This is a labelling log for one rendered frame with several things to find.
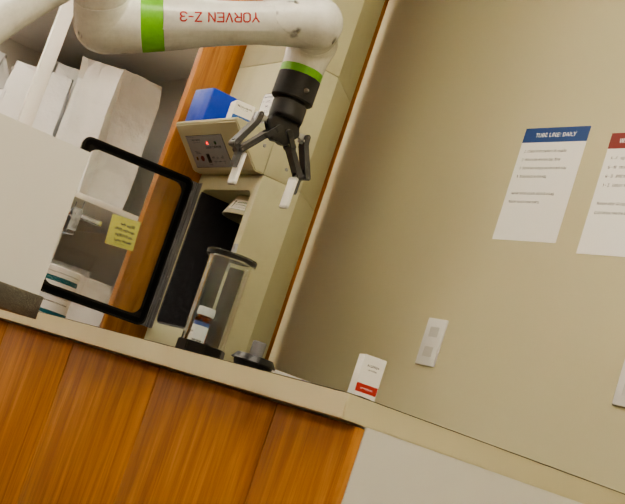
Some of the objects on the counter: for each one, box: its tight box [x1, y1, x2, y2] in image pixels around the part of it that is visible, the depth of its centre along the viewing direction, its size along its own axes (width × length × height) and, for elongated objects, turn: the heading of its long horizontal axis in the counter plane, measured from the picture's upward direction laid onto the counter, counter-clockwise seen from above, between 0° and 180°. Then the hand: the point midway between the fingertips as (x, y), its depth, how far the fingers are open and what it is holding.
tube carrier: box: [181, 247, 257, 351], centre depth 260 cm, size 11×11×21 cm
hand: (259, 191), depth 264 cm, fingers open, 13 cm apart
